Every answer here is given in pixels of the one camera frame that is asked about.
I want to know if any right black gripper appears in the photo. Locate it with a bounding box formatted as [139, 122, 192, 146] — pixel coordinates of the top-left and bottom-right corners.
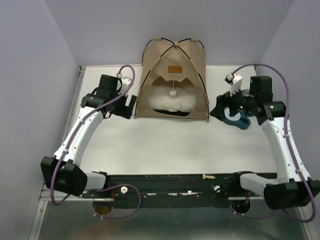
[209, 82, 257, 120]

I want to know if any teal double pet bowl stand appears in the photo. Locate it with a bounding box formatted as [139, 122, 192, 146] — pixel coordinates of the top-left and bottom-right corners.
[223, 107, 251, 130]

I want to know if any white fluffy cushion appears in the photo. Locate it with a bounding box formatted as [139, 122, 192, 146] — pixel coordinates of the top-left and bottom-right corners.
[148, 77, 197, 113]

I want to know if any beige black pet tent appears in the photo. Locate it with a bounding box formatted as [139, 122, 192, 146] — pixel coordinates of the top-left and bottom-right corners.
[134, 37, 210, 121]

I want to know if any black tent pole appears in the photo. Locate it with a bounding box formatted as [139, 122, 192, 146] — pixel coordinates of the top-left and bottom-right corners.
[141, 36, 210, 106]
[138, 36, 203, 91]

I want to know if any steel pet bowl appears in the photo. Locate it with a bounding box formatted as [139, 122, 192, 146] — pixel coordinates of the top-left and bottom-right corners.
[241, 89, 252, 97]

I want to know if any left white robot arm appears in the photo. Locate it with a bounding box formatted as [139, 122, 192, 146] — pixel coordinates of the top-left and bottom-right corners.
[40, 73, 137, 198]

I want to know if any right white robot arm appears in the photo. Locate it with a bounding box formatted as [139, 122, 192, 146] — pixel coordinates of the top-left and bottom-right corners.
[210, 73, 320, 210]

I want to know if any white pompom toy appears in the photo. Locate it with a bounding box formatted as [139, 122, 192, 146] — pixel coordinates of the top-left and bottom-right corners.
[168, 80, 177, 98]

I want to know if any white chess piece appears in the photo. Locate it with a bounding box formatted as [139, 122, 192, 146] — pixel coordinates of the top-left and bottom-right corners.
[202, 174, 216, 180]

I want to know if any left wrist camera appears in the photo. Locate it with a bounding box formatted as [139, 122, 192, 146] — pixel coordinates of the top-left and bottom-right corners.
[116, 73, 132, 94]

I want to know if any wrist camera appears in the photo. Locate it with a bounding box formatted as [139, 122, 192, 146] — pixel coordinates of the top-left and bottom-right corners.
[224, 72, 243, 96]
[116, 73, 132, 94]

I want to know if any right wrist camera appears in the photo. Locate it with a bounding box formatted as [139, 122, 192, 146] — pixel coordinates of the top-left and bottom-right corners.
[224, 72, 243, 96]

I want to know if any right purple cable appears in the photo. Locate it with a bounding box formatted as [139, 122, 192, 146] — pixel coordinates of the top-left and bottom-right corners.
[229, 64, 316, 223]

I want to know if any purple cable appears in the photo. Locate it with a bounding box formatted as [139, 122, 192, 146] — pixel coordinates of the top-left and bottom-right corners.
[229, 64, 316, 223]
[49, 65, 142, 221]

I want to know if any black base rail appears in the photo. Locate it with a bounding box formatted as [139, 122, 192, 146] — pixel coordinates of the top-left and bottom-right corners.
[82, 173, 257, 209]

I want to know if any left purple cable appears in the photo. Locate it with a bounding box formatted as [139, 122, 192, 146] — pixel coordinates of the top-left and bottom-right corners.
[49, 65, 142, 221]

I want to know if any aluminium frame rail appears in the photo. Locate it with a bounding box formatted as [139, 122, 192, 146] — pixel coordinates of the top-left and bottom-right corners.
[27, 66, 86, 240]

